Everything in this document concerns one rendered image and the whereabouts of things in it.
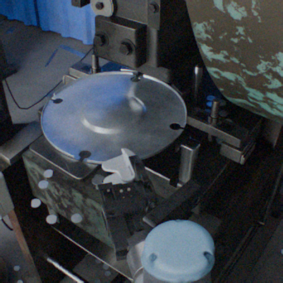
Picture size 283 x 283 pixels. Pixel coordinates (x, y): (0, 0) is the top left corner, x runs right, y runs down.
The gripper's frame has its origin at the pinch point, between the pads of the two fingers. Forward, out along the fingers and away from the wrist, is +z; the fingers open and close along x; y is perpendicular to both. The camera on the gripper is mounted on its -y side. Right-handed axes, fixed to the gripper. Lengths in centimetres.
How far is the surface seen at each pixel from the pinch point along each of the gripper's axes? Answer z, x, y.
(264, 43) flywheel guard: -30.2, -37.3, -2.4
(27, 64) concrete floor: 179, 78, 23
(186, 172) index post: -2.6, 4.6, -10.1
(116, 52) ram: 12.9, -13.5, -1.2
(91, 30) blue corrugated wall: 187, 65, -22
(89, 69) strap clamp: 34.8, 2.6, 1.1
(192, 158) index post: -3.1, 0.8, -10.8
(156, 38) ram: 9.6, -17.1, -7.8
